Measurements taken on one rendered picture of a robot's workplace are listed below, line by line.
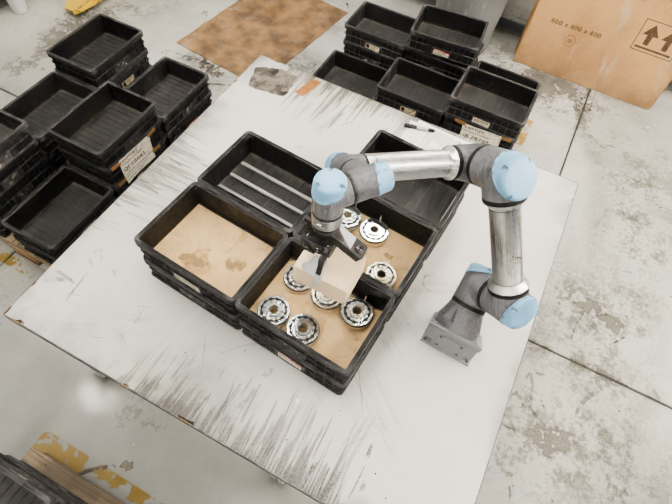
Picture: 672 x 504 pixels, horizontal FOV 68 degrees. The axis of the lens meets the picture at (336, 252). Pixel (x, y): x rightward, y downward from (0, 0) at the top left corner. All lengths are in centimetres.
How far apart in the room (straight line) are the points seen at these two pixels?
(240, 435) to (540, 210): 145
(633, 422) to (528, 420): 50
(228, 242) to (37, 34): 289
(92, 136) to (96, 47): 67
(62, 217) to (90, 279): 82
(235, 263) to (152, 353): 39
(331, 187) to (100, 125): 182
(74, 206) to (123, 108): 54
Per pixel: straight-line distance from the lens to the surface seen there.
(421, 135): 231
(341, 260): 134
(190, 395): 167
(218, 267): 169
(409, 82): 309
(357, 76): 324
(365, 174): 112
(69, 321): 188
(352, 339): 156
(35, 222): 274
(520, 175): 132
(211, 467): 233
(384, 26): 349
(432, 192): 193
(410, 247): 176
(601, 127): 391
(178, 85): 302
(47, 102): 312
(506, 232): 140
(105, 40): 323
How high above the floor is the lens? 227
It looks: 58 degrees down
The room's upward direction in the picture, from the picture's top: 7 degrees clockwise
